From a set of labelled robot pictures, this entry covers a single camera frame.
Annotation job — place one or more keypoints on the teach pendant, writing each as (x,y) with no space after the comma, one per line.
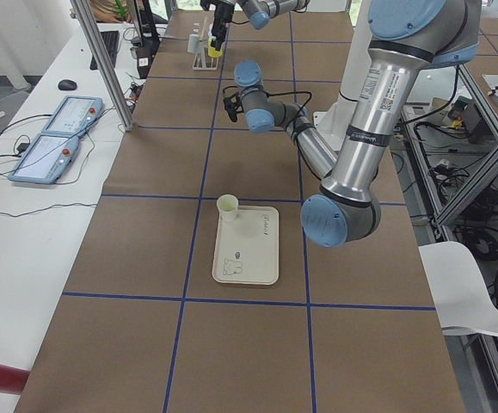
(46,159)
(73,115)

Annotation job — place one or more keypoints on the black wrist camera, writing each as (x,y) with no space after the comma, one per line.
(231,106)

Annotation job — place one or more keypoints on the black computer mouse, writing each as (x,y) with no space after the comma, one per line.
(67,85)

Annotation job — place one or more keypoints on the white chair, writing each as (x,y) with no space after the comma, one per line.
(458,289)

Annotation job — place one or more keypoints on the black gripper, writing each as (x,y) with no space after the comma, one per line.
(221,20)

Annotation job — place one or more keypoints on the yellow plastic cup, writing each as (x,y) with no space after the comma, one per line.
(212,51)

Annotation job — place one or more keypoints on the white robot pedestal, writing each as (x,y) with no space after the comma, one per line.
(333,124)

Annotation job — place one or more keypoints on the white wire cup rack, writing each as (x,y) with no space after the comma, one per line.
(202,62)

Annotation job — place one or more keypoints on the lower teach pendant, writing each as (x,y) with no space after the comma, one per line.
(46,159)

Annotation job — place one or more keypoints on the white bear tray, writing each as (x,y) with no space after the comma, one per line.
(247,248)

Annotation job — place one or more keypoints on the upper teach pendant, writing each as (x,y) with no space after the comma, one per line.
(73,115)

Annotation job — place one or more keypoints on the grey plastic cup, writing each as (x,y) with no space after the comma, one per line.
(193,43)

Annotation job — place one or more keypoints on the pale green plastic cup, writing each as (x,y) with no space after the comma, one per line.
(227,205)

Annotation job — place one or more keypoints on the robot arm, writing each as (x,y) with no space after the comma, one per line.
(407,37)
(259,13)

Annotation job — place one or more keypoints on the black keyboard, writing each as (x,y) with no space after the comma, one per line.
(111,42)

